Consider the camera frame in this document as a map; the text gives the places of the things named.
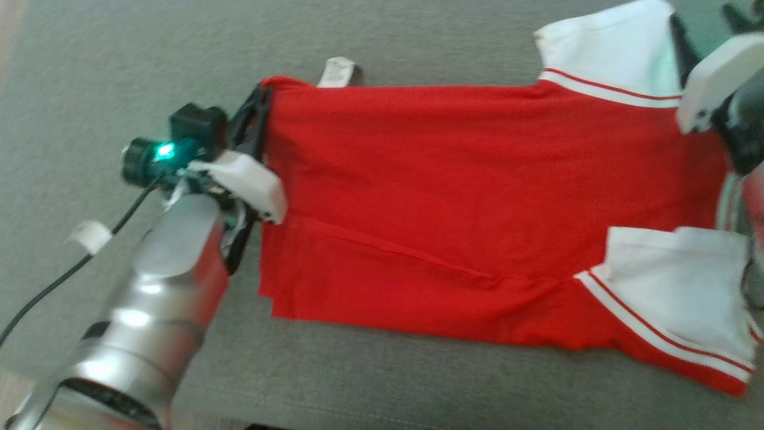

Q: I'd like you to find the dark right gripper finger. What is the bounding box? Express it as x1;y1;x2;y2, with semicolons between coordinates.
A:
667;11;704;87

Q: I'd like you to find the large grey sofa ottoman cushion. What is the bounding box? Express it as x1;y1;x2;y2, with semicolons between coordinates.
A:
0;0;764;430

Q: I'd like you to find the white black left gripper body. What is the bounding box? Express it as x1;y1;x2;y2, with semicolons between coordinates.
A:
173;149;289;277

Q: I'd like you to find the white cable label tag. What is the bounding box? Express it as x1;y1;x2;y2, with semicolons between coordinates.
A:
64;219;113;256

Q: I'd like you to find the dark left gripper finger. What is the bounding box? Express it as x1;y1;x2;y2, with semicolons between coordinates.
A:
226;90;258;157
254;84;276;167

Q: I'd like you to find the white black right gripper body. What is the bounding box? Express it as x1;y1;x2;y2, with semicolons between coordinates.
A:
676;33;764;136

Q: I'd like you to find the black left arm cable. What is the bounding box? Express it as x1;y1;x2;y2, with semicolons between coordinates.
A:
0;172;165;348

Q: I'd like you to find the red printed white-sleeved shirt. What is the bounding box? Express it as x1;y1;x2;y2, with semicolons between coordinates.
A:
258;0;764;398

